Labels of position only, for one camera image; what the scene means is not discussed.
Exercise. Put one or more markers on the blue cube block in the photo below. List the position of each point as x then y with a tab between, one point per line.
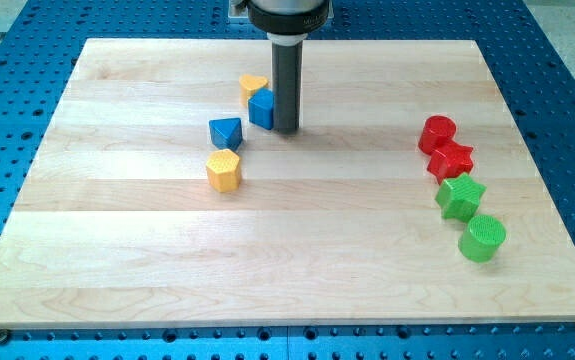
260	108

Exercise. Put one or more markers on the blue triangle block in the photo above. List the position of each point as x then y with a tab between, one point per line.
226	133

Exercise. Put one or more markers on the yellow hexagon block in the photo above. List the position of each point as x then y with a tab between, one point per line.
224	170

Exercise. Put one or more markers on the yellow heart block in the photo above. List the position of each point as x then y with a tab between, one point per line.
249	85

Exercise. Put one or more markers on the light wooden board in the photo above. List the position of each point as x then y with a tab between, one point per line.
117	226

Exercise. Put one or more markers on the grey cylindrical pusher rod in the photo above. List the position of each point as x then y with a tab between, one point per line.
286	77

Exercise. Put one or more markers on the red cylinder block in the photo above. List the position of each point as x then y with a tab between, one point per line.
438	130

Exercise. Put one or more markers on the red star block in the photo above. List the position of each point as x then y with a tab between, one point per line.
450	161

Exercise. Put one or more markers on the green star block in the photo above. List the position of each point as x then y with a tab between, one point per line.
459	198

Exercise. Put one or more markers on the green cylinder block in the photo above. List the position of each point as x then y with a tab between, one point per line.
482	237

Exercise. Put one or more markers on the blue perforated metal plate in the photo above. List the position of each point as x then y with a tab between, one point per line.
40	51

